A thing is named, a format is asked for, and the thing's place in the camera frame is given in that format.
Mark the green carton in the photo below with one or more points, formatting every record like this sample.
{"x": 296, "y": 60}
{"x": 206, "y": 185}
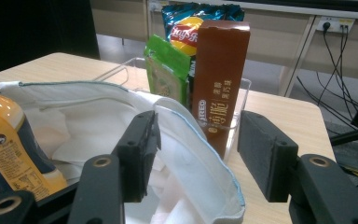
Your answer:
{"x": 164, "y": 71}

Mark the orange juice bottle white cap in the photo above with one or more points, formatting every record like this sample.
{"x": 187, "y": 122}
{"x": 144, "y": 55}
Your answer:
{"x": 9, "y": 146}

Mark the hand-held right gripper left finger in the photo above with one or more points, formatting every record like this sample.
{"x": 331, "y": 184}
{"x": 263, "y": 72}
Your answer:
{"x": 133, "y": 155}

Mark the blue chip bag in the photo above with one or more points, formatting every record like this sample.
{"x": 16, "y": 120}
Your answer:
{"x": 183, "y": 34}

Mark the brown carton box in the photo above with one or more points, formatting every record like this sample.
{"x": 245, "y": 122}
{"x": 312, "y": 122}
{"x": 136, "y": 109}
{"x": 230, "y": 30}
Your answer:
{"x": 220, "y": 77}

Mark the white wall power outlet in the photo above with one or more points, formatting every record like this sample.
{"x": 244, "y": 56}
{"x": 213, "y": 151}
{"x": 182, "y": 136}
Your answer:
{"x": 335, "y": 24}

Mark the clear plastic box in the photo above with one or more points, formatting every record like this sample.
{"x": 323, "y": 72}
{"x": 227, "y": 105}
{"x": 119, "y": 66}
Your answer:
{"x": 240, "y": 102}

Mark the beige background desk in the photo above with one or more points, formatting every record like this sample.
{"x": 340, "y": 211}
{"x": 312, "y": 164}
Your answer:
{"x": 273, "y": 37}

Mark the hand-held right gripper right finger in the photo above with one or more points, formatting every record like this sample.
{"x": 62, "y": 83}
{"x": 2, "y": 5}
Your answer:
{"x": 261, "y": 149}

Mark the black curtain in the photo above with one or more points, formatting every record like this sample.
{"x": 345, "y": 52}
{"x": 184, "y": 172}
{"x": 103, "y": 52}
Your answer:
{"x": 37, "y": 31}

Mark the white tote bag orange teal pattern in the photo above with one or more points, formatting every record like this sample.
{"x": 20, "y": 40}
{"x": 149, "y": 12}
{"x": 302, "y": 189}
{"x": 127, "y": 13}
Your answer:
{"x": 99, "y": 115}

